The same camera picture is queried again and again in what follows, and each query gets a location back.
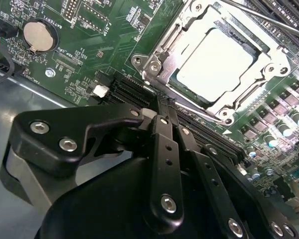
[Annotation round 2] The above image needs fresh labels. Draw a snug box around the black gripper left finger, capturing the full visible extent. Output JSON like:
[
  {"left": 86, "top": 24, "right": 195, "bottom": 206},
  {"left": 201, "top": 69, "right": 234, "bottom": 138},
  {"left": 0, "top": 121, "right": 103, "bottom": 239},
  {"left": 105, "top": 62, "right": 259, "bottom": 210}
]
[{"left": 0, "top": 94, "right": 184, "bottom": 235}]

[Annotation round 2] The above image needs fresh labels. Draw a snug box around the metal socket cover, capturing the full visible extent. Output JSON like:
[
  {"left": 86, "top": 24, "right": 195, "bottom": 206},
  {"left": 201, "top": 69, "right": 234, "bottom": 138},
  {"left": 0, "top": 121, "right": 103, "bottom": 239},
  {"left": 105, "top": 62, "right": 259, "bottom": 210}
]
[{"left": 146, "top": 0, "right": 290, "bottom": 118}]

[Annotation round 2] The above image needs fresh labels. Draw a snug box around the silver CPU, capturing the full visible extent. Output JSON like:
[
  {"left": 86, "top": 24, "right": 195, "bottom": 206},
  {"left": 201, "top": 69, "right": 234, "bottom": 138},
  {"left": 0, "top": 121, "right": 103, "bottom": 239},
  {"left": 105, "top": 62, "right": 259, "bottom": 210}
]
[{"left": 168, "top": 22, "right": 265, "bottom": 105}]

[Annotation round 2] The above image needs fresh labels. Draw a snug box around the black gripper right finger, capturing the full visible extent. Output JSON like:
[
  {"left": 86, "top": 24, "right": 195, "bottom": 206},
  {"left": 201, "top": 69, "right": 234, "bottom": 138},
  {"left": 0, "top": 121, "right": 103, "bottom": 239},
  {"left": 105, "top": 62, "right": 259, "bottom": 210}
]
[{"left": 169, "top": 99, "right": 299, "bottom": 239}]

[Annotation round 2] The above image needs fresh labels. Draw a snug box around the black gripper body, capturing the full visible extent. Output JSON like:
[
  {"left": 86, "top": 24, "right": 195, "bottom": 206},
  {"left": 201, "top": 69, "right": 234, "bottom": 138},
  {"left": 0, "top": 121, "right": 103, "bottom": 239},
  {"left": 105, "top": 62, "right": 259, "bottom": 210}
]
[{"left": 32, "top": 156, "right": 222, "bottom": 239}]

